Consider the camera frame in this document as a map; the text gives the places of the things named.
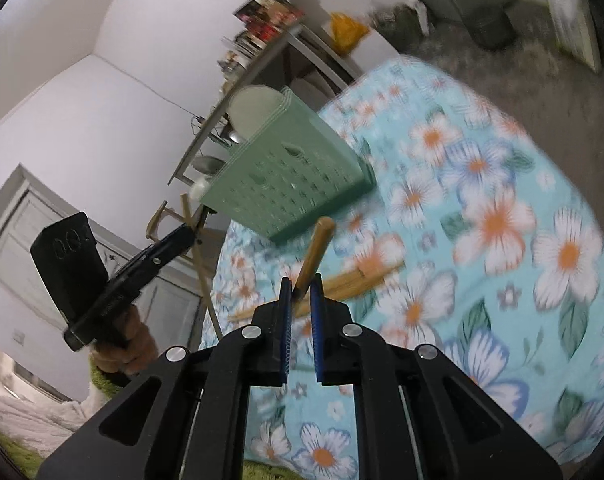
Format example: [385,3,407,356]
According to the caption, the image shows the person's left hand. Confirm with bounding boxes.
[88,304,161,377]

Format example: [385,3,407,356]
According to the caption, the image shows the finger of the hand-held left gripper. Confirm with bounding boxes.
[126,222,206,292]

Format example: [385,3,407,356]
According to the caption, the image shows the bundle of wooden chopsticks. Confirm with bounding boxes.
[230,266,400,323]

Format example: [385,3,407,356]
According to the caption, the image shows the floral light blue blanket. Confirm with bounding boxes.
[199,57,604,476]

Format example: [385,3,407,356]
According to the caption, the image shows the white panelled door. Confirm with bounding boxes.
[0,164,207,356]

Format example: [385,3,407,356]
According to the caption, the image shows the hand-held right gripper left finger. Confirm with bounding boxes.
[34,276,295,480]

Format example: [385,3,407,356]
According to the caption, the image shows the dark grey rice cooker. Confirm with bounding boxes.
[464,7,515,51]

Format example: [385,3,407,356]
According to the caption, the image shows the yellow plastic bag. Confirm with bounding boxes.
[329,11,370,56]

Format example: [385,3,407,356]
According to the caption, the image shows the printed rice bag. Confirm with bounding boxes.
[532,0,602,73]

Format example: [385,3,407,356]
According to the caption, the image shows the white rice paddle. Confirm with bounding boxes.
[228,85,284,142]

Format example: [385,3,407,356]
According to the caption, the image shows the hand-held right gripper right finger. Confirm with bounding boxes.
[309,272,565,480]

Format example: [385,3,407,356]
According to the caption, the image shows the single wooden chopstick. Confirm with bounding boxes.
[292,216,337,311]
[181,194,221,341]

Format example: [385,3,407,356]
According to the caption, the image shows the grey fleece cloth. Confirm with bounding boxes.
[0,385,103,461]

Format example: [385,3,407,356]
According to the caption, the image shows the green perforated utensil holder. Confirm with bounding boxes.
[199,86,377,246]

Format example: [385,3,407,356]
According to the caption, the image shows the grey desk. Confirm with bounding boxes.
[168,20,363,188]

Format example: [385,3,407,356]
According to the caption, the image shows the white sack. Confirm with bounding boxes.
[289,72,333,106]

